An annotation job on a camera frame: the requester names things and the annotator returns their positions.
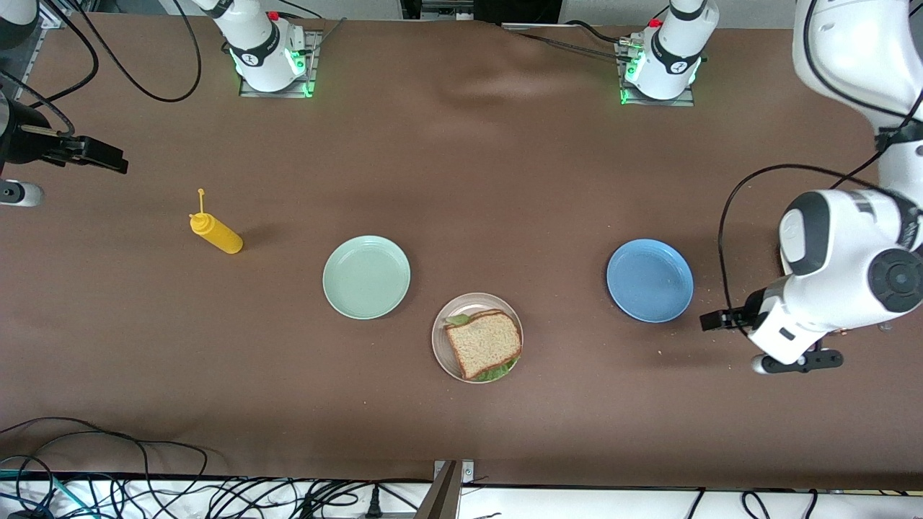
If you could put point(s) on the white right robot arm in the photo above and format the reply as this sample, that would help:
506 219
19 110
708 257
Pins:
259 50

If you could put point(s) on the brown bread slice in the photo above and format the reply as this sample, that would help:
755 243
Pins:
483 344

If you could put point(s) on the yellow mustard squeeze bottle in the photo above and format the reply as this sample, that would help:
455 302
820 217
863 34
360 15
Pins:
220 238

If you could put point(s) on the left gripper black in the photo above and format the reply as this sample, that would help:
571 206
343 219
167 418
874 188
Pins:
737 316

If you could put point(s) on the metal post bracket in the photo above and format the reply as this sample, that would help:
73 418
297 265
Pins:
443 497

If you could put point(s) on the beige plate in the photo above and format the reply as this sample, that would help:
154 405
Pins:
441 357

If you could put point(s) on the green lettuce leaf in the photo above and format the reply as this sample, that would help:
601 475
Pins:
497 373

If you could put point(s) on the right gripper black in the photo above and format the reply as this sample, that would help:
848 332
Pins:
21 142

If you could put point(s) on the aluminium frame corner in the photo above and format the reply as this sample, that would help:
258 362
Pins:
50 18

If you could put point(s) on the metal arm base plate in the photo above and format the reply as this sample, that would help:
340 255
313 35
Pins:
681 101
252 91

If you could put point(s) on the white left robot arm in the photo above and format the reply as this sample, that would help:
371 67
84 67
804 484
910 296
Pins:
844 267

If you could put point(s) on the black equipment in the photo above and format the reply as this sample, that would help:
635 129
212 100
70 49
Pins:
519 9

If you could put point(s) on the brown table cover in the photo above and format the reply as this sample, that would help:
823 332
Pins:
433 180

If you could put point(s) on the blue plate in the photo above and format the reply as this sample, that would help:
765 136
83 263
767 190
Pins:
649 281

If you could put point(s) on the black power plug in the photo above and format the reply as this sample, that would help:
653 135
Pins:
373 504

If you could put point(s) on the mint green plate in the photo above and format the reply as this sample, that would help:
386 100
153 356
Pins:
366 277

